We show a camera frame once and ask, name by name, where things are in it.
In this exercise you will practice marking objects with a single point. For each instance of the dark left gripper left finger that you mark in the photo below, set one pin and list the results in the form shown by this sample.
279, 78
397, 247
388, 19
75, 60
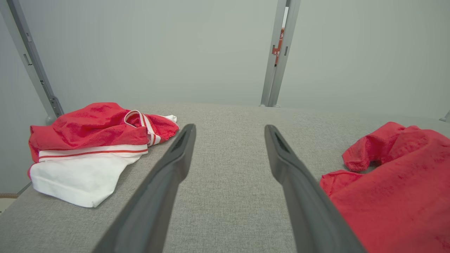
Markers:
158, 196

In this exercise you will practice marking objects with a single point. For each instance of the red sign with white signs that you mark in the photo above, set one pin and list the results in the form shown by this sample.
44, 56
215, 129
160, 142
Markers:
277, 52

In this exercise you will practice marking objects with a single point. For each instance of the red and white shirt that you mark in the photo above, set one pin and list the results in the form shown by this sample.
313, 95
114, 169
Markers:
88, 130
393, 196

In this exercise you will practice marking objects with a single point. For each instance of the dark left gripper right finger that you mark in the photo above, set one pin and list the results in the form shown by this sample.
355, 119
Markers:
306, 211

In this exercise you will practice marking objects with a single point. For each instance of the grey metal partition post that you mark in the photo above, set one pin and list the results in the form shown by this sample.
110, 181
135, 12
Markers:
37, 70
446, 117
269, 88

